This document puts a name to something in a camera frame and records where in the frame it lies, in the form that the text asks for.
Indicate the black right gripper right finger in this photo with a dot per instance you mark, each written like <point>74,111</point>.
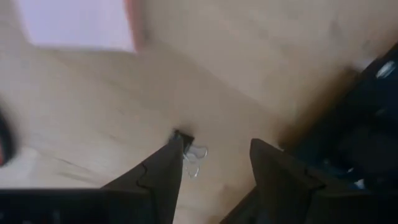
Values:
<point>280,180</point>

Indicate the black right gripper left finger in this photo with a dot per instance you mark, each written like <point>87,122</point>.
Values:
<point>161,174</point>

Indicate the small black binder clip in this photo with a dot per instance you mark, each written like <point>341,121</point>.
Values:
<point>188,141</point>

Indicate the red and black scissors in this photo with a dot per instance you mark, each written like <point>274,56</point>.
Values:
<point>6,137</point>

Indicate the pink sticky note pad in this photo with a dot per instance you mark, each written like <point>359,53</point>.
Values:
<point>77,25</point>

